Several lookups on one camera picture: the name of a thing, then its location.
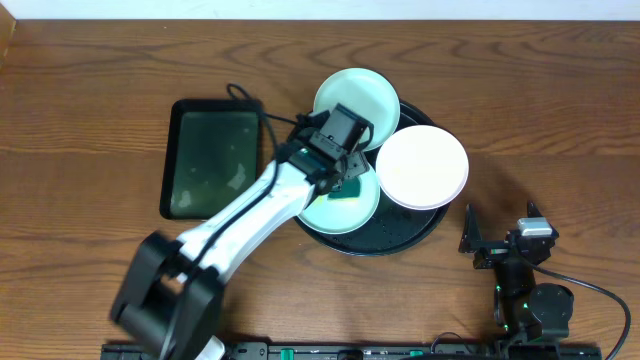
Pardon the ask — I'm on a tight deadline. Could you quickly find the mint plate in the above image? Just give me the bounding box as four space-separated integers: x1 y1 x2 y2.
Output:
313 68 400 151
298 168 381 235

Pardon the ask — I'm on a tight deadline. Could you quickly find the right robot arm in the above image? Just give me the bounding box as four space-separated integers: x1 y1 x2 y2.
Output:
458 202 574 343

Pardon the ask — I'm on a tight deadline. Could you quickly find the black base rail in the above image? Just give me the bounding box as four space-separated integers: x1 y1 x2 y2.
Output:
99 340 604 360

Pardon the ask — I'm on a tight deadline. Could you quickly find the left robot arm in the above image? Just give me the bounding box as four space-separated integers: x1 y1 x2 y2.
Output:
110 125 367 359

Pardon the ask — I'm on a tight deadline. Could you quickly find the black rectangular tray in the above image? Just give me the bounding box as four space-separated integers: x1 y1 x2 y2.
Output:
159 99 262 220

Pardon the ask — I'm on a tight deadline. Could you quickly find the white pink plate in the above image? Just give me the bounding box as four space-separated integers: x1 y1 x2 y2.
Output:
375 125 469 210

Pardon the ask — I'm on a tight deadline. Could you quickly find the green yellow sponge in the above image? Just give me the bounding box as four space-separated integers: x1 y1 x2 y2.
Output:
328 178 361 200

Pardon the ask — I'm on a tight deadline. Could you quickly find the mint plate top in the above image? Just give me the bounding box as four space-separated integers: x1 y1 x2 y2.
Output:
313 68 400 151

